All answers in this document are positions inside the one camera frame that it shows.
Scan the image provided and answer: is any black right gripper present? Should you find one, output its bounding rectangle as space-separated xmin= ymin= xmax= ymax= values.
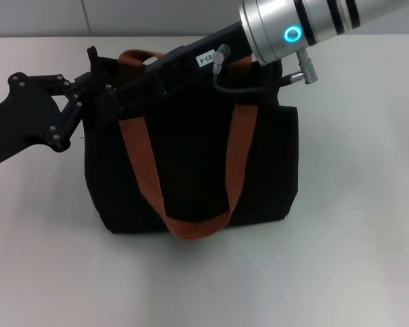
xmin=113 ymin=22 xmax=257 ymax=112

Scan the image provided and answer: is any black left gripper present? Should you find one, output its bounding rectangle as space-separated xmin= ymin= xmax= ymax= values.
xmin=0 ymin=71 xmax=100 ymax=172

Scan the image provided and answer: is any black bag with brown handles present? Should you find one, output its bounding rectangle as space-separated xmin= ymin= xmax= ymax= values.
xmin=81 ymin=45 xmax=300 ymax=241

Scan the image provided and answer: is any right gripper cable with connector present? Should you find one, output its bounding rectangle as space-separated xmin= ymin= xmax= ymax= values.
xmin=212 ymin=43 xmax=316 ymax=93

